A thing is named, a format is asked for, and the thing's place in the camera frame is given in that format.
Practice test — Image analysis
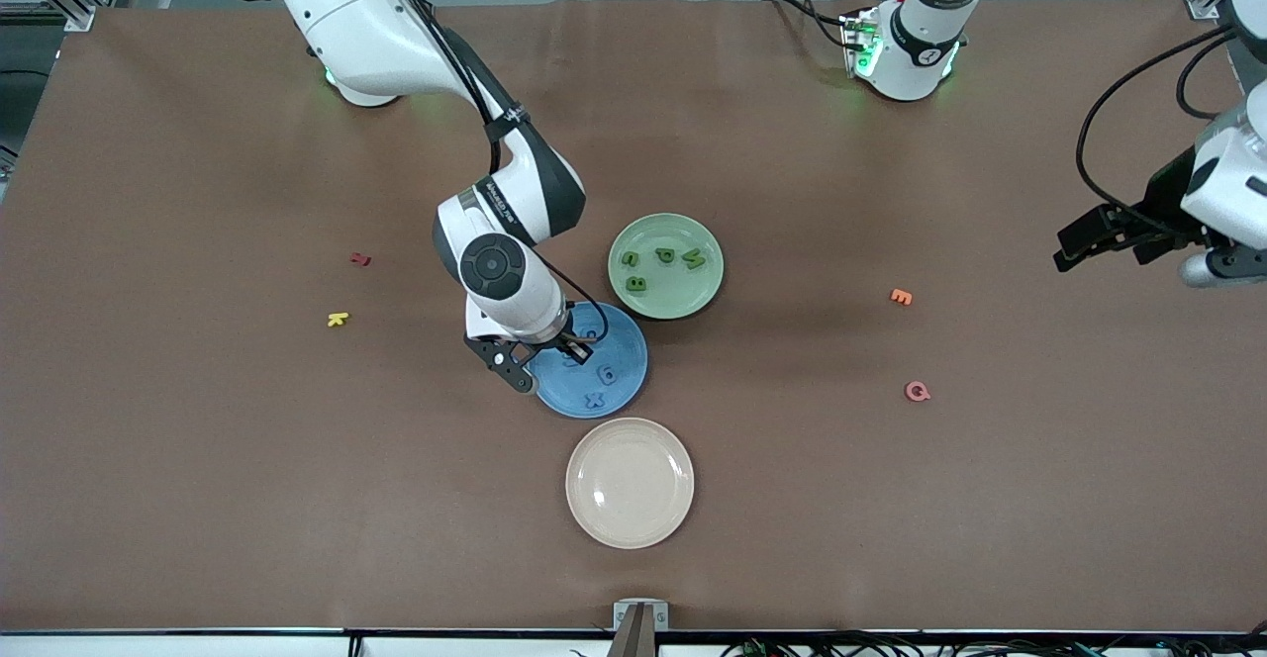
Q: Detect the blue plate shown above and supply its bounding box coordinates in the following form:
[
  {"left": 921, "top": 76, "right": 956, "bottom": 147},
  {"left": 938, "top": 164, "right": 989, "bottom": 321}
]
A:
[{"left": 527, "top": 301, "right": 649, "bottom": 420}]

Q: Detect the pale green plate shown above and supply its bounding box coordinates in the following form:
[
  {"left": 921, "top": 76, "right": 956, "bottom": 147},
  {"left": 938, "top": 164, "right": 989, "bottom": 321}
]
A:
[{"left": 607, "top": 213, "right": 726, "bottom": 322}]

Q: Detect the beige plate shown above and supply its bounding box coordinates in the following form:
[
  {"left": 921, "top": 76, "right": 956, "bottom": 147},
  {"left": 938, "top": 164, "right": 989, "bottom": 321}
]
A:
[{"left": 565, "top": 417, "right": 696, "bottom": 550}]

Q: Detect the base connector box green light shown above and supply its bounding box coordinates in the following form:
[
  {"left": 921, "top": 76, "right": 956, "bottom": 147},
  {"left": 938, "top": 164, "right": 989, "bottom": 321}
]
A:
[{"left": 839, "top": 8, "right": 884, "bottom": 80}]

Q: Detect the brown table cover sheet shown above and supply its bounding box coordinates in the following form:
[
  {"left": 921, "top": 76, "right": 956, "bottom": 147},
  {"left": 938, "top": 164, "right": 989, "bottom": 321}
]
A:
[{"left": 0, "top": 0, "right": 1267, "bottom": 634}]

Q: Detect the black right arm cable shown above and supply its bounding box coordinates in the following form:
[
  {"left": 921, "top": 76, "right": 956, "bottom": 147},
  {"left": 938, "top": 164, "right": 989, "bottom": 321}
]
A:
[{"left": 371, "top": 0, "right": 610, "bottom": 341}]

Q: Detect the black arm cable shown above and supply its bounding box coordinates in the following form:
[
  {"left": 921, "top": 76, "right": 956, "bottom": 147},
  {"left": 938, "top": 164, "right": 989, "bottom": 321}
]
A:
[
  {"left": 371, "top": 0, "right": 610, "bottom": 341},
  {"left": 1077, "top": 29, "right": 1238, "bottom": 213}
]

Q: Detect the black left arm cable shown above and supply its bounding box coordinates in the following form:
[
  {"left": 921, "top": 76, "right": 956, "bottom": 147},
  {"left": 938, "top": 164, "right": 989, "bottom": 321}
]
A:
[{"left": 1077, "top": 29, "right": 1238, "bottom": 213}]

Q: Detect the grey metal camera bracket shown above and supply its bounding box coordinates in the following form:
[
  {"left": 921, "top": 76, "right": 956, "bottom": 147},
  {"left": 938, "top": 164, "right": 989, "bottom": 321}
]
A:
[{"left": 613, "top": 599, "right": 670, "bottom": 657}]

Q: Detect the black cable bundle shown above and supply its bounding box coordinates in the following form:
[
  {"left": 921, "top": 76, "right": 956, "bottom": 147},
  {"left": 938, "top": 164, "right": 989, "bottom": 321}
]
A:
[{"left": 721, "top": 630, "right": 1267, "bottom": 657}]

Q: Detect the white table edge rail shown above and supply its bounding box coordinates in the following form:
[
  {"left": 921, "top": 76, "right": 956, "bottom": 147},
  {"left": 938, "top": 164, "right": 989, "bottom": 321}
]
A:
[{"left": 0, "top": 627, "right": 1267, "bottom": 657}]

